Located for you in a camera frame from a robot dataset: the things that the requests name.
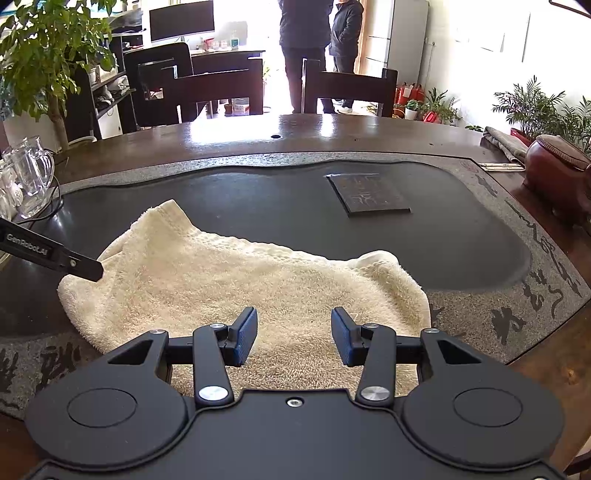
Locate brown wooden pig box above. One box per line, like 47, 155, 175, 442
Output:
521, 134, 591, 228

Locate silver refrigerator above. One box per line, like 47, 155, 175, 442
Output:
359, 0, 430, 93

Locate grey stone tea tray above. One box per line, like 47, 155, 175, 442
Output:
0, 151, 591, 422

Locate black computer monitor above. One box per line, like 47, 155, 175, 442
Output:
148, 0, 216, 45

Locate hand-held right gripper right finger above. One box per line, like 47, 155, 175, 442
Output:
331, 307, 485, 408

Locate cream terry towel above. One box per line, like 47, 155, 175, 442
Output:
58, 199, 431, 400

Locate dark carved stone plaque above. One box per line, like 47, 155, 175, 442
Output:
325, 172, 412, 218

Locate large middle glass mug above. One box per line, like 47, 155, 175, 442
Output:
0, 136, 57, 221

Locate dark storage shelf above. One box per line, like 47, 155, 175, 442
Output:
64, 34, 138, 140

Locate black office chair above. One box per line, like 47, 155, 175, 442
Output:
123, 42, 195, 128

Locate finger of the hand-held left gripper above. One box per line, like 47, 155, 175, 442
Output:
60, 250, 105, 282

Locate black braided cable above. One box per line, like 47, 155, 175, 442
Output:
17, 174, 64, 228

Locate large leafy potted tree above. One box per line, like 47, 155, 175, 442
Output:
0, 0, 120, 151

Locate red fire extinguishers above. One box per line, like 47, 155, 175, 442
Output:
394, 82, 424, 119

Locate green palm plant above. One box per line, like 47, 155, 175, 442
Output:
493, 75, 591, 154

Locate grey folded cloth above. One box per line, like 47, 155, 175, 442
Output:
482, 125, 530, 165

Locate dark wooden desk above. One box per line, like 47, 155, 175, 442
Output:
191, 48, 267, 117

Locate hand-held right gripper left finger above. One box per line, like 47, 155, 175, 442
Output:
104, 307, 258, 408

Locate dark wooden chair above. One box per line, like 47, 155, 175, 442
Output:
137, 57, 265, 128
302, 57, 399, 118

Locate small green potted plant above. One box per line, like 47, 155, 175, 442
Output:
405, 87, 463, 126

